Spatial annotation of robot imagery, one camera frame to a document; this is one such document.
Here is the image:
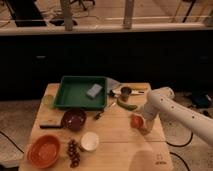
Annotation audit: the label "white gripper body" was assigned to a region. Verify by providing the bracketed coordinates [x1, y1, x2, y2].
[139, 118, 155, 135]

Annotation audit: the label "red apple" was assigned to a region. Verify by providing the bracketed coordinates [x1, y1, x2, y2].
[130, 115, 143, 129]

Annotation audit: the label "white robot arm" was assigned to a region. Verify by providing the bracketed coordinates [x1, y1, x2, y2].
[141, 87, 213, 147]

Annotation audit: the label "metal cup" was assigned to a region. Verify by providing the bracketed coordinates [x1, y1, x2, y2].
[121, 87, 132, 102]

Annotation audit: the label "white paper cup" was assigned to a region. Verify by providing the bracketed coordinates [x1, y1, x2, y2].
[80, 132, 99, 152]

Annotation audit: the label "small yellow-green cup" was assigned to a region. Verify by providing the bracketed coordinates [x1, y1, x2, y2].
[42, 95, 54, 108]

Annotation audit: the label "green cucumber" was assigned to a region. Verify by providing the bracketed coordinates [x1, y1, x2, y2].
[117, 100, 138, 111]

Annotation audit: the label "yellow pen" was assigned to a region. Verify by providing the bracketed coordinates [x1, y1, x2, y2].
[131, 87, 148, 91]

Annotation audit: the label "white marker pen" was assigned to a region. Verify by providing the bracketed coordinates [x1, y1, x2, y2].
[111, 90, 145, 96]

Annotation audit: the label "grey cloth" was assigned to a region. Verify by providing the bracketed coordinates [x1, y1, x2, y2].
[107, 78, 121, 92]

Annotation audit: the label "blue-grey sponge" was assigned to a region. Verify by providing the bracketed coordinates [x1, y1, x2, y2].
[86, 84, 103, 99]

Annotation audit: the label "dark maroon bowl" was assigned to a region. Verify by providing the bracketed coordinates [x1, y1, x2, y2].
[61, 109, 87, 132]

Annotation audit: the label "green plastic tray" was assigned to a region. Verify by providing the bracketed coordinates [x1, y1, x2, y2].
[54, 76, 107, 110]

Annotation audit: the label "bunch of dark grapes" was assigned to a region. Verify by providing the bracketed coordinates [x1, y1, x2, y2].
[67, 139, 80, 168]

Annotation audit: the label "orange bowl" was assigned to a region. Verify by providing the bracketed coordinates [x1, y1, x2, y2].
[27, 135, 60, 169]

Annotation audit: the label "black cable on floor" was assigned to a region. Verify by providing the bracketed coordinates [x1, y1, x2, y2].
[165, 131, 195, 148]

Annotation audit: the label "dark-handled screwdriver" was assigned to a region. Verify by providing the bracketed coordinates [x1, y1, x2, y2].
[93, 102, 116, 120]

